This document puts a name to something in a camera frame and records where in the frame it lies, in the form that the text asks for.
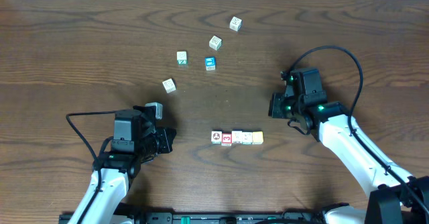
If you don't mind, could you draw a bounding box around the yellow-top wooden block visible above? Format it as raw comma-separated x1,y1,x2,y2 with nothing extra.
252,131,264,145

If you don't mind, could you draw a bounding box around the plain green-edge wooden block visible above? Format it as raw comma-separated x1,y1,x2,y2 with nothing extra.
241,131,253,145

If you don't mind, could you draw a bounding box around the soccer ball yellow-top block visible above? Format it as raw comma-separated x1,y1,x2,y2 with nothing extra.
210,131,223,144

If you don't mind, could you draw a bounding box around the green N wooden block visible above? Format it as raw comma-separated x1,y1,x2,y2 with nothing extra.
231,131,243,144

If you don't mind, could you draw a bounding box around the red-framed number three block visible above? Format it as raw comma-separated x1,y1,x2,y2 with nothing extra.
221,133,233,146

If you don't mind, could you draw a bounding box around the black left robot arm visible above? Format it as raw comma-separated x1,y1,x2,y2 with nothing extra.
60,102,177,223

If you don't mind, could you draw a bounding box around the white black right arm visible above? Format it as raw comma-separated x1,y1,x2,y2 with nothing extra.
269,93,428,223

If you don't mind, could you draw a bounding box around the blue-side snail block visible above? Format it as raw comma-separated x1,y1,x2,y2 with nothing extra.
162,78,176,94

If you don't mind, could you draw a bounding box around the green Z block left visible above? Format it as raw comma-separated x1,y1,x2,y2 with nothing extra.
176,51,188,65

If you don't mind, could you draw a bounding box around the blue-top umbrella block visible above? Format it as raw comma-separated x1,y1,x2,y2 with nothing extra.
204,57,216,71

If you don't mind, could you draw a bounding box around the plain wooden picture block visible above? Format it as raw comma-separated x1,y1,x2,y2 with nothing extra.
209,36,223,51

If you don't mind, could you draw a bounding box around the far plain wooden block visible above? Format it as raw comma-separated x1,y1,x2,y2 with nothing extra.
229,16,243,32

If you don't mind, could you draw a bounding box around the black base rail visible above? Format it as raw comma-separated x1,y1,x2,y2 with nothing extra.
108,212,326,224

